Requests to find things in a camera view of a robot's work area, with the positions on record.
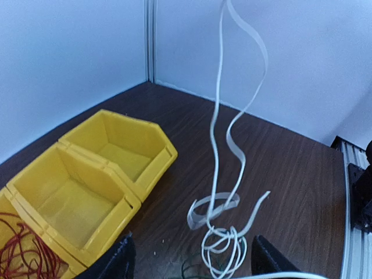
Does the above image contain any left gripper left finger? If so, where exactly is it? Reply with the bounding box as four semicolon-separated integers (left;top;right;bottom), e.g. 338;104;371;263
83;233;136;278

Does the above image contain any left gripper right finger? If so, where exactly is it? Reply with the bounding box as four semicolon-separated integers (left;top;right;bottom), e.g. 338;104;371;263
251;235;301;276

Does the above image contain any wire bundle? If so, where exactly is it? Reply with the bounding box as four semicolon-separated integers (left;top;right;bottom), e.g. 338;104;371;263
180;226;249;279

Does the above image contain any yellow three-compartment bin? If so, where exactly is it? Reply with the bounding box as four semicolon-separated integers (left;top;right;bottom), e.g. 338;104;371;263
1;110;177;278

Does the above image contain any long red wire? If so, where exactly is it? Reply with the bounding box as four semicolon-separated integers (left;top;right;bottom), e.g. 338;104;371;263
0;212;66;279

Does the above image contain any aluminium front rail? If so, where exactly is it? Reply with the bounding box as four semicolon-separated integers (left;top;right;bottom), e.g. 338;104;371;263
331;136;371;278

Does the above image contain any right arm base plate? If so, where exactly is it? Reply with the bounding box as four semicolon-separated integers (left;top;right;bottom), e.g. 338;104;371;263
347;139;372;233

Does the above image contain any right aluminium frame post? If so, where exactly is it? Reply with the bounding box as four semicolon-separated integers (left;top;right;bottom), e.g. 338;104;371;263
144;0;158;83

